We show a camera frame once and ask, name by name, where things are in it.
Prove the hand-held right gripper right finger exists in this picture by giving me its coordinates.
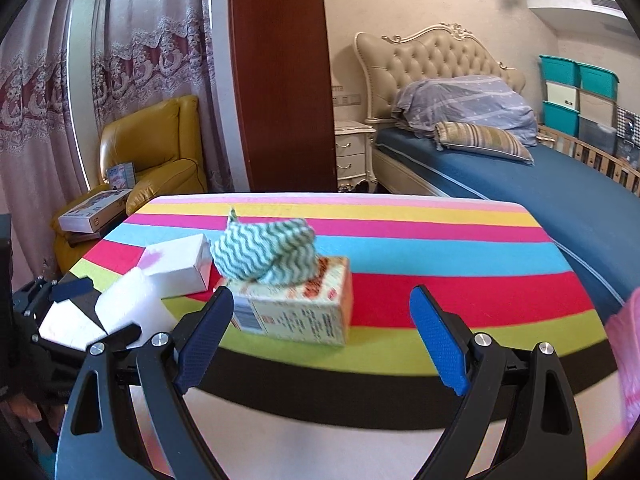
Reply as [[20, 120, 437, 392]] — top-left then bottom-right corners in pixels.
[[409, 284, 588, 480]]

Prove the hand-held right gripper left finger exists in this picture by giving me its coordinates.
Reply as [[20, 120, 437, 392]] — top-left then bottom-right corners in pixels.
[[54, 285, 236, 480]]

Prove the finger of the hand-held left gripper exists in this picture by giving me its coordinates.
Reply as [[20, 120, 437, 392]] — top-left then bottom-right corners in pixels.
[[14, 276, 109, 334], [30, 324, 143, 361]]

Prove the white foam block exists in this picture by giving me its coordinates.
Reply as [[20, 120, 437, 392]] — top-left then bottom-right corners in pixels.
[[39, 266, 178, 352]]

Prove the orange beige carton box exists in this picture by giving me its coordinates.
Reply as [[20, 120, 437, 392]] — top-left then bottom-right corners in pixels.
[[227, 256, 354, 347]]

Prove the green zigzag cloth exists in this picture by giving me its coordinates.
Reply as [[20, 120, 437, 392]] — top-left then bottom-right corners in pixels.
[[212, 208, 317, 287]]

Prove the pink-lined trash bin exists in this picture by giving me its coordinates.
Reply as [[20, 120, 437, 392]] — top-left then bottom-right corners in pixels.
[[604, 287, 640, 436]]

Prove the white box pink print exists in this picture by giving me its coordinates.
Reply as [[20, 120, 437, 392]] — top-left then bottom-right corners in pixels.
[[137, 233, 213, 297]]

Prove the striped colourful tablecloth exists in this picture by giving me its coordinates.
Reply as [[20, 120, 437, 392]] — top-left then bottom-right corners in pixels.
[[70, 194, 631, 480]]

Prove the white flat cardboard box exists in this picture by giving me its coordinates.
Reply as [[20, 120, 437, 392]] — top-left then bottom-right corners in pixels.
[[58, 189, 133, 233]]

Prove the blue white small box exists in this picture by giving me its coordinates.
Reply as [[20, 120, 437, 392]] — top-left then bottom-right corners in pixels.
[[106, 161, 137, 190]]

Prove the yellow leather armchair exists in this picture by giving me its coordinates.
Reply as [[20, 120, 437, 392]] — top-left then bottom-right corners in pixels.
[[52, 95, 208, 271]]

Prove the bed with blue sheet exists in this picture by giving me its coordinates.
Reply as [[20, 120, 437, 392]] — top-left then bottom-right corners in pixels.
[[372, 125, 640, 321]]

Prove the cream carved nightstand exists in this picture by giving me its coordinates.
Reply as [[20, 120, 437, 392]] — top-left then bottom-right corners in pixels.
[[334, 121, 377, 192]]

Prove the striped brown pillow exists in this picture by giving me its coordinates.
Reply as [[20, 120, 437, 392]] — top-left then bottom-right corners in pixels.
[[434, 121, 535, 165]]

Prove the blue-grey patterned pillow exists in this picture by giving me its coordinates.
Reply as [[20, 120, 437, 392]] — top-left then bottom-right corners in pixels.
[[391, 75, 538, 148]]

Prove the stack of plastic storage boxes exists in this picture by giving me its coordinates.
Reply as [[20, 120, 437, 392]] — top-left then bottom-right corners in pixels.
[[539, 55, 621, 156]]

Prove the pink lace curtain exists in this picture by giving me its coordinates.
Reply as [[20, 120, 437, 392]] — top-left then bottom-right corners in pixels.
[[0, 0, 236, 281]]

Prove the brown wooden panel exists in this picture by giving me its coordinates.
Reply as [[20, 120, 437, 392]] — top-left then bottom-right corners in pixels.
[[227, 0, 337, 193]]

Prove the beige tufted headboard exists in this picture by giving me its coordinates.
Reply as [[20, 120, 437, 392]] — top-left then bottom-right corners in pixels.
[[354, 22, 527, 126]]

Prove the black white checkered bag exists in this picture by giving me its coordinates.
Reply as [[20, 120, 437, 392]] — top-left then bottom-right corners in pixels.
[[612, 105, 640, 148]]

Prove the wooden crib rail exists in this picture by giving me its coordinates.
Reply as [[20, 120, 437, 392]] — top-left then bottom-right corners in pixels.
[[536, 125, 640, 196]]

